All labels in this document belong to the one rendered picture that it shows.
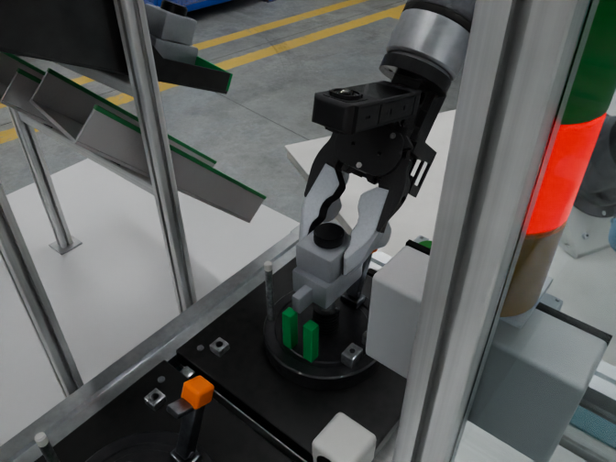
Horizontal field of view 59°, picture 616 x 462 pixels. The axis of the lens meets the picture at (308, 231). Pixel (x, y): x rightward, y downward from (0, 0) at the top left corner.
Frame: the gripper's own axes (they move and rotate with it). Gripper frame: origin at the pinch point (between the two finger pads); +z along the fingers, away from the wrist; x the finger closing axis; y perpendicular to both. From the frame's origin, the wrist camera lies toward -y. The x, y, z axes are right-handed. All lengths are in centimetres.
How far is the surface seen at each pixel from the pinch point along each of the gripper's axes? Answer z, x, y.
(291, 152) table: -9, 43, 50
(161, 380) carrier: 19.8, 9.6, -3.2
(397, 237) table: -2.7, 10.2, 41.8
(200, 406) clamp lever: 14.9, -1.1, -10.9
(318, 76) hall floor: -70, 196, 259
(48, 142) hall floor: 35, 252, 132
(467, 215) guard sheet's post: -7.2, -18.8, -26.0
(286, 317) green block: 8.0, 1.3, 0.8
